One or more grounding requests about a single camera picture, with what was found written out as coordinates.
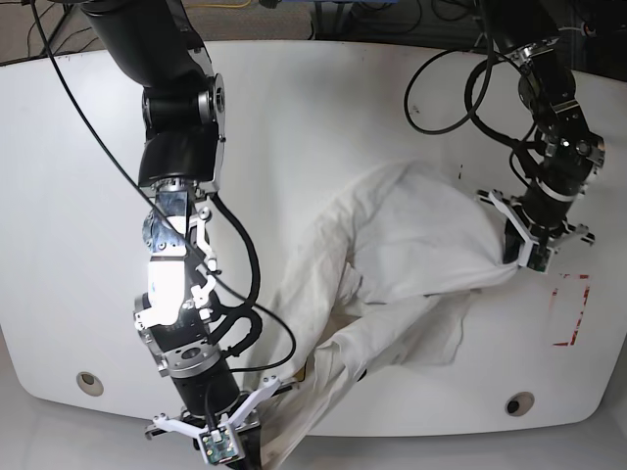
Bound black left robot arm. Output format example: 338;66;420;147
481;1;604;272

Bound white printed t-shirt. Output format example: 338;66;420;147
253;162;518;469

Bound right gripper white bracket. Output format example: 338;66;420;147
144;376;297;470

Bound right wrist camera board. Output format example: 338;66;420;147
198;423;246;466

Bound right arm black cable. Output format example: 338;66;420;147
28;0;298;373

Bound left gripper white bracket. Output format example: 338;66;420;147
476;188;596;267

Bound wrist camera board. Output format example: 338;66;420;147
526;245;553;273
198;423;246;466

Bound table cable grommet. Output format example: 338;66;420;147
76;371;104;398
505;391;535;417

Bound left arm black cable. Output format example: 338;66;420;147
404;43;545;197

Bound left table cable grommet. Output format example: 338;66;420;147
76;371;104;398

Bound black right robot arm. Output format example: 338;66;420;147
79;1;287;469

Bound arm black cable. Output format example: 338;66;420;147
404;43;545;197
28;0;298;373

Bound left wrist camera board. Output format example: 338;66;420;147
526;245;553;273

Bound right table cable grommet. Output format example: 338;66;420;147
505;391;535;417

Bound red tape rectangle marking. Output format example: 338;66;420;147
547;273;592;348

